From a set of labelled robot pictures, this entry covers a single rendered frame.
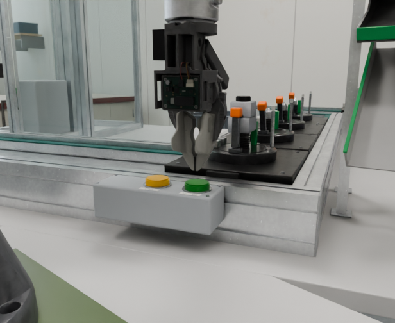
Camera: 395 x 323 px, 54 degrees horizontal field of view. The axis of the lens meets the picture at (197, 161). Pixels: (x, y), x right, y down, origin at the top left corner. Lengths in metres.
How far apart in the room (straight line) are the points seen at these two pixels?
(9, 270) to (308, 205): 0.44
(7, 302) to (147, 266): 0.33
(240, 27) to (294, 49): 0.76
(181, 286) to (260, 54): 4.05
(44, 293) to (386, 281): 0.44
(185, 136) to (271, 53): 3.85
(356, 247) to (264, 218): 0.16
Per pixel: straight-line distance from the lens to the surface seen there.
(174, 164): 0.74
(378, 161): 0.69
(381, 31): 0.69
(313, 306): 0.53
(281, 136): 0.99
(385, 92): 0.78
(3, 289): 0.30
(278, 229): 0.64
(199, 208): 0.58
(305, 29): 4.23
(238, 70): 4.66
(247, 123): 0.76
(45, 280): 0.38
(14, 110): 1.31
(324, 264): 0.63
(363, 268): 0.64
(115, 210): 0.66
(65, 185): 0.80
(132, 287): 0.55
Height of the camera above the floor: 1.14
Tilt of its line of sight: 13 degrees down
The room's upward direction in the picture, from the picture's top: straight up
